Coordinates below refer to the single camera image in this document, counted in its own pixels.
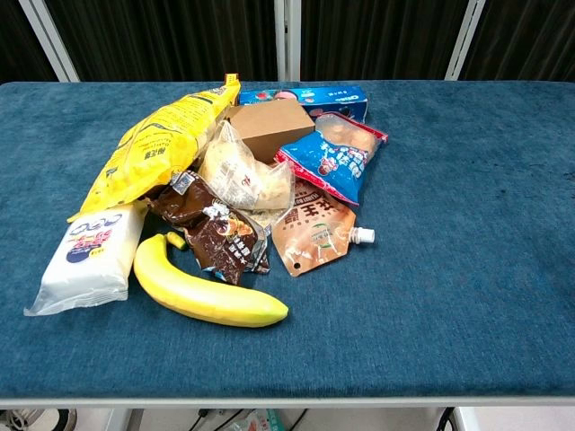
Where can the blue snack bag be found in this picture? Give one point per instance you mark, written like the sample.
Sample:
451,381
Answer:
334,159

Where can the brown chocolate snack bag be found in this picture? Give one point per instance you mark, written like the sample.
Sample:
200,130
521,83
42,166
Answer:
220,224

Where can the yellow snack bag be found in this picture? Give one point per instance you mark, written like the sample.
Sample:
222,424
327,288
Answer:
157,139

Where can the orange spouted drink pouch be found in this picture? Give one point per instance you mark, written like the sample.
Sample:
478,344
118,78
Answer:
310,233

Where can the clear bread bag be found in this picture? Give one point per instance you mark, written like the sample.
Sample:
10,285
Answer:
238,170

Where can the brown cardboard box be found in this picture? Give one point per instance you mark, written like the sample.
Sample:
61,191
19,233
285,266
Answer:
274,125

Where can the yellow banana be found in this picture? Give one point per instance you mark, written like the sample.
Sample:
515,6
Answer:
197,292

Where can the blue Oreo cookie box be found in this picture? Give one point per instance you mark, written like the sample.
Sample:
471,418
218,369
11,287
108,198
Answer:
332,99

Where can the blue table mat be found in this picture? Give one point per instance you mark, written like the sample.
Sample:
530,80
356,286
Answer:
404,292

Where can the white wet wipes pack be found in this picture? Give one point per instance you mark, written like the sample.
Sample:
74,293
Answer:
90,260

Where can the colourful packet under table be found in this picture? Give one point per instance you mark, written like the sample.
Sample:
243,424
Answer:
258,422

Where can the dark curtain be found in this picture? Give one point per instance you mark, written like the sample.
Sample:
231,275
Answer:
170,36

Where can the black and white shoe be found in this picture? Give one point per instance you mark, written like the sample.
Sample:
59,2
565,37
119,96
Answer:
27,419

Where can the white metal frame post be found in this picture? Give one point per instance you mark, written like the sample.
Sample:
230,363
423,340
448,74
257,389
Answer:
287,40
465,38
49,36

